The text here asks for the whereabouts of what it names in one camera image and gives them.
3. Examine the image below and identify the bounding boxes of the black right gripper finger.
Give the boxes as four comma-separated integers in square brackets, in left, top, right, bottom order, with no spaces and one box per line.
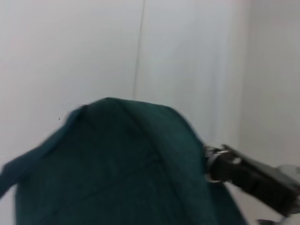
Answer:
[221,144,260,166]
[209,157,249,188]

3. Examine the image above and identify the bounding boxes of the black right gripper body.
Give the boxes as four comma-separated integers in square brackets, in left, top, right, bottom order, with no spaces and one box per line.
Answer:
[243,161,300,218]

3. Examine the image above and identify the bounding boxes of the dark blue lunch bag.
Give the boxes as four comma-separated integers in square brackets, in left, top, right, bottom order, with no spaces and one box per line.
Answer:
[0,97,249,225]

